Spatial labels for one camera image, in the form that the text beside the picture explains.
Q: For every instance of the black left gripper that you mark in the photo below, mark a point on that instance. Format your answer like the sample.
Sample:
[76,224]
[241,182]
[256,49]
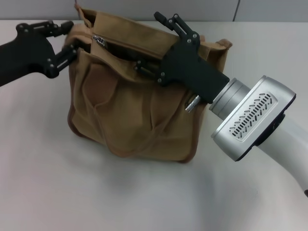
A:
[26,55]

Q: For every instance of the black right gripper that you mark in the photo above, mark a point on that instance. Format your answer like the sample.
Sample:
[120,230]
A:
[190,67]

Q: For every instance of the silver metal zipper pull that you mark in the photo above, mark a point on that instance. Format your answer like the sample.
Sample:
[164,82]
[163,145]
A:
[99,41]

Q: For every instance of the khaki canvas food bag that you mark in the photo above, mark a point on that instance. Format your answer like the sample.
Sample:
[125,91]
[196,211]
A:
[134,115]

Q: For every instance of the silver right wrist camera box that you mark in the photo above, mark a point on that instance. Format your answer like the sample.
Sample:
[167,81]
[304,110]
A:
[252,120]

